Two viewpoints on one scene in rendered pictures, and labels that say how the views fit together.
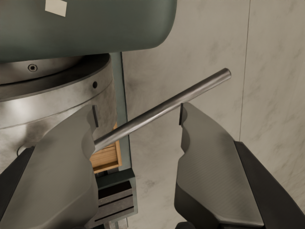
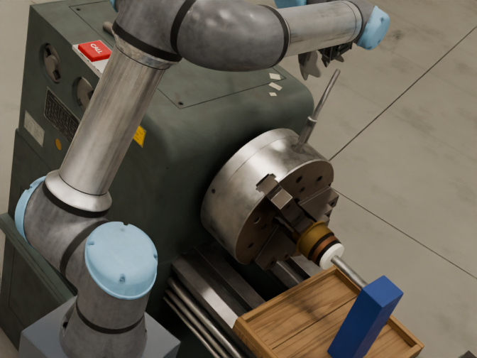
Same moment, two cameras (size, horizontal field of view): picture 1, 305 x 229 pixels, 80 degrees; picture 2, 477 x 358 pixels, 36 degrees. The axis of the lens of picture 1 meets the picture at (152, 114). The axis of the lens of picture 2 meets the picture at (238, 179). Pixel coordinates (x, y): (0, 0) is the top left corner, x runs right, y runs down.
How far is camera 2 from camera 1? 1.68 m
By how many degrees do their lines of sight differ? 64
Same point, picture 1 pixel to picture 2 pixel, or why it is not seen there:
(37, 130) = (292, 140)
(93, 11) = (282, 92)
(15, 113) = (280, 133)
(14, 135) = (285, 141)
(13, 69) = not seen: hidden behind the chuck
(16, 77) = not seen: hidden behind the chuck
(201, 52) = (436, 344)
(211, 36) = (420, 312)
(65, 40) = (280, 104)
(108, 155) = (391, 341)
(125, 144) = not seen: outside the picture
